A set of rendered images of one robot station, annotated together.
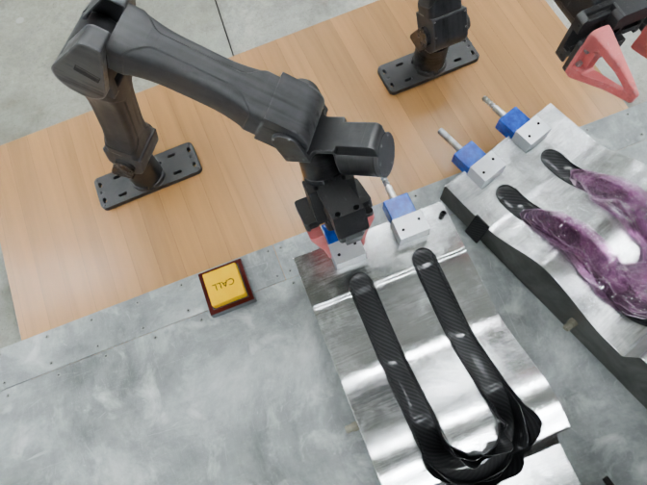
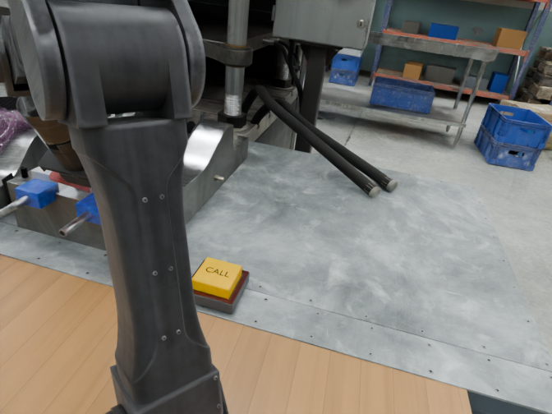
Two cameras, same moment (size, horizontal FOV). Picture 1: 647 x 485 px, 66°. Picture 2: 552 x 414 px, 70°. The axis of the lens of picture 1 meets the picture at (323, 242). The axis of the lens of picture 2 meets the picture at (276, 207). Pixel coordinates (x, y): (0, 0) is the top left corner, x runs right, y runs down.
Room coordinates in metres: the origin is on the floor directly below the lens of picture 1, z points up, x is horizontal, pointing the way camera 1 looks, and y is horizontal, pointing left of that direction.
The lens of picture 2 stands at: (0.64, 0.43, 1.22)
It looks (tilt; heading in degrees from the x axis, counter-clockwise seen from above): 30 degrees down; 204
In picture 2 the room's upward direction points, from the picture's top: 7 degrees clockwise
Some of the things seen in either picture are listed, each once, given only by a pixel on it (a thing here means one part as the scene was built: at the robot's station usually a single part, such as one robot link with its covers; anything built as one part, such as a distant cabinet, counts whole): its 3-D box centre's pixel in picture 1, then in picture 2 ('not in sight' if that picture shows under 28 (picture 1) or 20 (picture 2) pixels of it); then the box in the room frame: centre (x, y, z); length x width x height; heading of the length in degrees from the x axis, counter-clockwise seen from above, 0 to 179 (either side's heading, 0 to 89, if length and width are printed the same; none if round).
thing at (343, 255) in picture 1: (335, 228); (92, 211); (0.29, -0.02, 0.89); 0.13 x 0.05 x 0.05; 13
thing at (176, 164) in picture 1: (141, 166); not in sight; (0.49, 0.31, 0.84); 0.20 x 0.07 x 0.08; 105
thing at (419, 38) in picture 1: (439, 30); not in sight; (0.64, -0.27, 0.90); 0.09 x 0.06 x 0.06; 105
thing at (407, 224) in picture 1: (397, 205); (32, 195); (0.32, -0.13, 0.89); 0.13 x 0.05 x 0.05; 13
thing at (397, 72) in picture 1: (430, 52); not in sight; (0.65, -0.27, 0.84); 0.20 x 0.07 x 0.08; 105
